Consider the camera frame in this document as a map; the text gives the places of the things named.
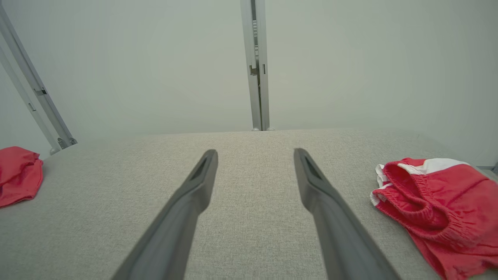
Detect red jersey with striped cuffs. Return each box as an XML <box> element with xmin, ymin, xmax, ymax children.
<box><xmin>0</xmin><ymin>146</ymin><xmax>44</xmax><ymax>208</ymax></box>

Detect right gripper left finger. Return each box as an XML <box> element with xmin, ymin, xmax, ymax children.
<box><xmin>112</xmin><ymin>149</ymin><xmax>218</xmax><ymax>280</ymax></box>

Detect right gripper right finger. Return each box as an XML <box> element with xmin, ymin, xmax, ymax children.
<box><xmin>294</xmin><ymin>148</ymin><xmax>401</xmax><ymax>280</ymax></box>

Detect red shorts with white stripe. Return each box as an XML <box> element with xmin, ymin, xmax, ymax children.
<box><xmin>370</xmin><ymin>157</ymin><xmax>498</xmax><ymax>280</ymax></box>

